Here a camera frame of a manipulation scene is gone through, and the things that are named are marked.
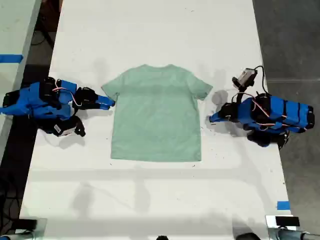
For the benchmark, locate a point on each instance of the grey metal tube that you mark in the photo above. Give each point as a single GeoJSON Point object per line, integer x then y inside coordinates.
{"type": "Point", "coordinates": [290, 235]}

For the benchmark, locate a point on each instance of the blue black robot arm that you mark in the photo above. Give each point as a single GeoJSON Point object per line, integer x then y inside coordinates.
{"type": "Point", "coordinates": [282, 113]}
{"type": "Point", "coordinates": [37, 100]}

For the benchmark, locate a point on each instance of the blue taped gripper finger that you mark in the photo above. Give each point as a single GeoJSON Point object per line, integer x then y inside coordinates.
{"type": "Point", "coordinates": [217, 121]}
{"type": "Point", "coordinates": [105, 100]}
{"type": "Point", "coordinates": [101, 107]}
{"type": "Point", "coordinates": [218, 115]}

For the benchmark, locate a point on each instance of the small black box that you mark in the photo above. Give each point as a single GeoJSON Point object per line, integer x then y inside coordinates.
{"type": "Point", "coordinates": [27, 223]}
{"type": "Point", "coordinates": [287, 221]}

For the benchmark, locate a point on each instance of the grey black camera box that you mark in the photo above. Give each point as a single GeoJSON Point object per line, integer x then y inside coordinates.
{"type": "Point", "coordinates": [245, 77]}

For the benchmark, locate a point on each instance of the small black round object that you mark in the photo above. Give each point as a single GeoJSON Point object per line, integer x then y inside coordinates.
{"type": "Point", "coordinates": [162, 237]}

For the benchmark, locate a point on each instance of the large black round object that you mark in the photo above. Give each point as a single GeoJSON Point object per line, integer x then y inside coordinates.
{"type": "Point", "coordinates": [246, 236]}

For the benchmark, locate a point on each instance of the blue tape strip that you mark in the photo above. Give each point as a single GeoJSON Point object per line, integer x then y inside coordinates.
{"type": "Point", "coordinates": [283, 205]}
{"type": "Point", "coordinates": [11, 58]}

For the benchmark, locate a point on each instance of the short black camera stalk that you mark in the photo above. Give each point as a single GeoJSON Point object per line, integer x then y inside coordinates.
{"type": "Point", "coordinates": [239, 95]}
{"type": "Point", "coordinates": [79, 126]}

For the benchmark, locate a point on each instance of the white side table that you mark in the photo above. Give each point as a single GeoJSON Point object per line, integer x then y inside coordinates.
{"type": "Point", "coordinates": [15, 30]}

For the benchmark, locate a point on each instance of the pale green T-shirt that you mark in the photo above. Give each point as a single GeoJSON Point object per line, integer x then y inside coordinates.
{"type": "Point", "coordinates": [155, 112]}

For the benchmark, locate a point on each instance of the black camera box white label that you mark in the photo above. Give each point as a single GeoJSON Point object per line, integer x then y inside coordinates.
{"type": "Point", "coordinates": [62, 128]}

